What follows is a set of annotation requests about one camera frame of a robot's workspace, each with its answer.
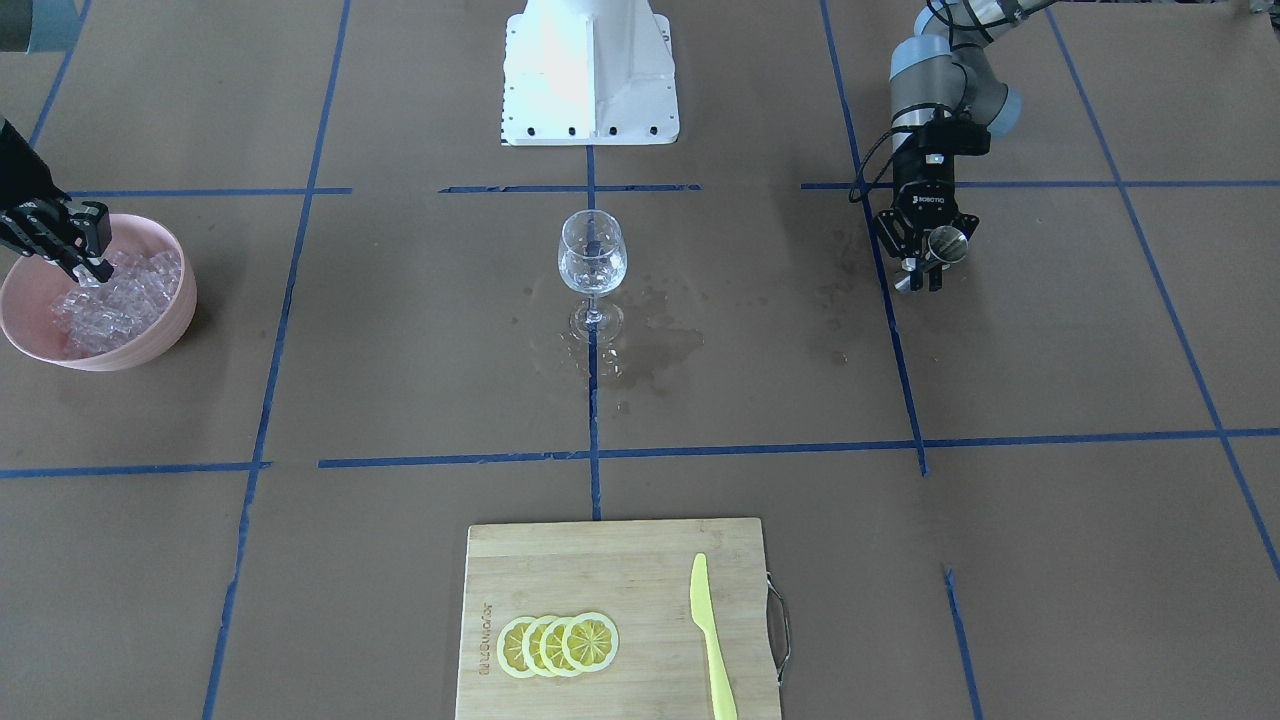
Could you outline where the pile of clear ice cubes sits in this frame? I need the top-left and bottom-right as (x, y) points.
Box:
(50, 249), (182, 359)

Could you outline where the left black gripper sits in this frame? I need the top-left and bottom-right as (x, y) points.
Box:
(876, 150), (979, 293)

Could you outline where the bamboo cutting board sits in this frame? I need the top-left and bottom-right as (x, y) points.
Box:
(454, 518), (782, 719)

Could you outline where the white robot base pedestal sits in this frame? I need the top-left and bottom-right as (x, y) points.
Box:
(500, 1), (681, 147)

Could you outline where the lemon slice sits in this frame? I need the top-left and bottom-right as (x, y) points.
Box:
(535, 618), (581, 678)
(564, 611), (620, 673)
(521, 615), (559, 676)
(498, 616), (538, 679)

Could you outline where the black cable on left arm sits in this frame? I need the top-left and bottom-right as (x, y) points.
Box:
(850, 126), (931, 204)

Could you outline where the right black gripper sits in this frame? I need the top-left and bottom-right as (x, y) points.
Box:
(1, 119), (115, 284)

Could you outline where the pink bowl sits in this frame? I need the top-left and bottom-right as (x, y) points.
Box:
(1, 213), (197, 372)

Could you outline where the clear wine glass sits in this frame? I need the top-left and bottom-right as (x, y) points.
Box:
(557, 209), (628, 345)

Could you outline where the yellow plastic knife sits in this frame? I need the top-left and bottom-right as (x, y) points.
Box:
(687, 552), (739, 719)

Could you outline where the steel jigger measuring cup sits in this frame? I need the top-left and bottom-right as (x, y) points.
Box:
(906, 225), (970, 292)

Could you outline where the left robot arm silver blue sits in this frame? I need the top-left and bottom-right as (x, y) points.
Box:
(876, 1), (1050, 293)

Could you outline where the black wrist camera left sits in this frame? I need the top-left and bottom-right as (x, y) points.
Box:
(913, 117), (992, 156)

